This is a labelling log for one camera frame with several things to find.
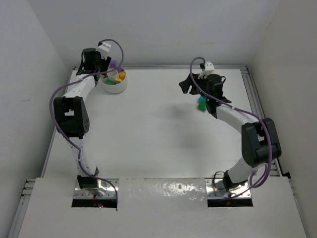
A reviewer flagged cyan lego brick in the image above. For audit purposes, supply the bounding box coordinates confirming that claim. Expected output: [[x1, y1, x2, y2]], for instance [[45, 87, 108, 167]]
[[198, 97, 206, 103]]

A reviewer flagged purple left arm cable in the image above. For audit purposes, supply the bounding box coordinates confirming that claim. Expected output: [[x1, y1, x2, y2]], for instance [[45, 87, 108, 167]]
[[49, 39, 124, 199]]

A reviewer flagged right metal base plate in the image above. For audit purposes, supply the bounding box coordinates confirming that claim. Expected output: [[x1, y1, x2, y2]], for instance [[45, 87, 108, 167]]
[[205, 178, 252, 200]]

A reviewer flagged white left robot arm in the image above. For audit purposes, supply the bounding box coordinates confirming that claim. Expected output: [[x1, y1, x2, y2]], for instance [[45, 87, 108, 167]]
[[53, 48, 111, 191]]

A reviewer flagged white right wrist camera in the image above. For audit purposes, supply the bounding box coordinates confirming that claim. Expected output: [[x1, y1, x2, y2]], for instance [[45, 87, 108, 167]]
[[198, 61, 214, 78]]

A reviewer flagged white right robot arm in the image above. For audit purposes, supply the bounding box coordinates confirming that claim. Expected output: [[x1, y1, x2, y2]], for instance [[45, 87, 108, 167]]
[[179, 74, 282, 190]]

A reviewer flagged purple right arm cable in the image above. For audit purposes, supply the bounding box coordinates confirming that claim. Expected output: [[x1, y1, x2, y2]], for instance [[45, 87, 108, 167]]
[[189, 57, 274, 199]]

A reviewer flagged lavender curved lego piece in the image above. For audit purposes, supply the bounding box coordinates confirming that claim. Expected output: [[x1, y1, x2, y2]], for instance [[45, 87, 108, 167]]
[[109, 60, 117, 68]]

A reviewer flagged aluminium frame rail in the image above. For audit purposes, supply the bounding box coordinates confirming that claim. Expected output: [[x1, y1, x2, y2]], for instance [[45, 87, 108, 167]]
[[241, 67, 291, 179], [73, 64, 248, 70]]

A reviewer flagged metal base plate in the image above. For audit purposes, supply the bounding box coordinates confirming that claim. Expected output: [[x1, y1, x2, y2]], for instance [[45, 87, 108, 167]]
[[73, 179, 119, 200], [205, 178, 252, 200]]

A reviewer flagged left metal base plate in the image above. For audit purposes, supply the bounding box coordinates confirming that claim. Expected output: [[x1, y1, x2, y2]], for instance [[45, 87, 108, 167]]
[[73, 179, 119, 200]]

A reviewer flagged white round divided container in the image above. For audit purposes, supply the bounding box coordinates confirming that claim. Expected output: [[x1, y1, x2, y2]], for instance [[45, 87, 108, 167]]
[[99, 68, 128, 94]]

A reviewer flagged yellow lego in container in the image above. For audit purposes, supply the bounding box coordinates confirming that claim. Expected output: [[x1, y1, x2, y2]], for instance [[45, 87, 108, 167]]
[[115, 71, 126, 84]]

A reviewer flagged green lego in container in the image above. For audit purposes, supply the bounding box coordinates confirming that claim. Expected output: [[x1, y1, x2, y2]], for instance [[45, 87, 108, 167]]
[[105, 80, 116, 85]]

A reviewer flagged green lego brick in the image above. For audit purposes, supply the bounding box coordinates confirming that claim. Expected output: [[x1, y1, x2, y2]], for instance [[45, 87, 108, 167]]
[[198, 102, 207, 112]]

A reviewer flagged aluminium frame rail back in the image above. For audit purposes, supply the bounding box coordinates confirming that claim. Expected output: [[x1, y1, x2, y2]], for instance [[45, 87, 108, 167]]
[[73, 64, 248, 70]]

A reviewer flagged aluminium frame rail right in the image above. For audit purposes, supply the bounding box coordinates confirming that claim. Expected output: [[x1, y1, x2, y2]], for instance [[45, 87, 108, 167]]
[[241, 67, 291, 179]]

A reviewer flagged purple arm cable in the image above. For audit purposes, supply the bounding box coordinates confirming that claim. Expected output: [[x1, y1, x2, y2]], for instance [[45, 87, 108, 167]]
[[189, 57, 274, 199], [49, 39, 124, 199]]

